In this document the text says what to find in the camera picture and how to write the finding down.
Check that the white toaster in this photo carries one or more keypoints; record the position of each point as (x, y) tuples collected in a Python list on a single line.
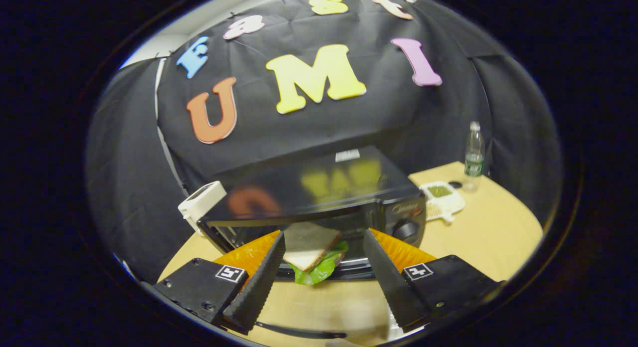
[(202, 200)]

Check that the white bread lettuce sandwich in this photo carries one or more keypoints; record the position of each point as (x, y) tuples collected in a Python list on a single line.
[(309, 245)]

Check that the clear plastic water bottle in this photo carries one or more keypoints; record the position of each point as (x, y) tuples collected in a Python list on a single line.
[(474, 160)]

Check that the small black bottle cap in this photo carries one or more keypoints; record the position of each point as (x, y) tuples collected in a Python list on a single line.
[(454, 184)]

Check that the black electric oven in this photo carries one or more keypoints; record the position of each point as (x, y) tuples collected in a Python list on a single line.
[(319, 187)]

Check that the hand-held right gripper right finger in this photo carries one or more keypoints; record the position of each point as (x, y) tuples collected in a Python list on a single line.
[(391, 282)]

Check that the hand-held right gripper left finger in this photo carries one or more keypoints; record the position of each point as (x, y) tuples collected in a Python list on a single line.
[(259, 282)]

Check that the white divided grain dish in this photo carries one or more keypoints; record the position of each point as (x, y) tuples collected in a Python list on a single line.
[(441, 202)]

